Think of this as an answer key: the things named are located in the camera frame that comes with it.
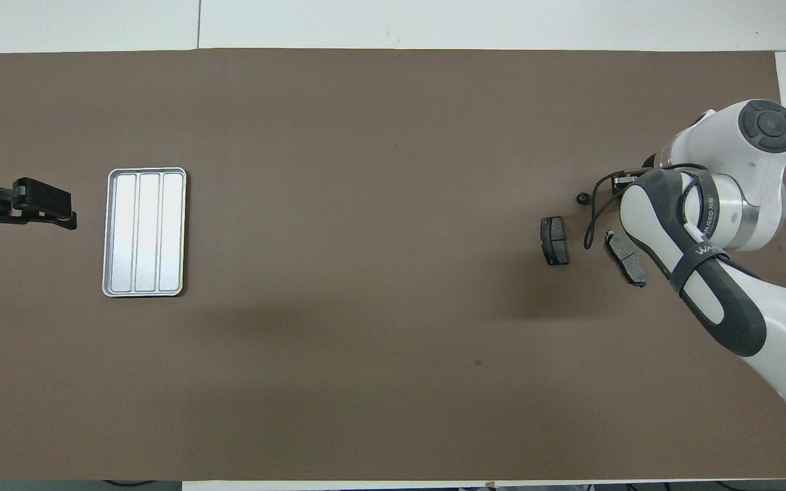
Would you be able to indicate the elongated dark brake pad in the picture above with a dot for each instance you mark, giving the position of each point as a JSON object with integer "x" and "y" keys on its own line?
{"x": 625, "y": 260}

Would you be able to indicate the silver metal ribbed tray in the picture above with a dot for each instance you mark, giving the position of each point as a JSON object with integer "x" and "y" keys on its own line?
{"x": 147, "y": 232}

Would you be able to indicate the brown table mat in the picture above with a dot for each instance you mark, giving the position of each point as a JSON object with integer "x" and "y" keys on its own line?
{"x": 366, "y": 273}

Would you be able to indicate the small black bearing gear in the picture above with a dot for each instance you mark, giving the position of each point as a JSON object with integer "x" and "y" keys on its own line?
{"x": 582, "y": 198}

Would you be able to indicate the rectangular dark brake pad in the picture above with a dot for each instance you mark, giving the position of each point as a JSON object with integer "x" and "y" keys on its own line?
{"x": 555, "y": 240}

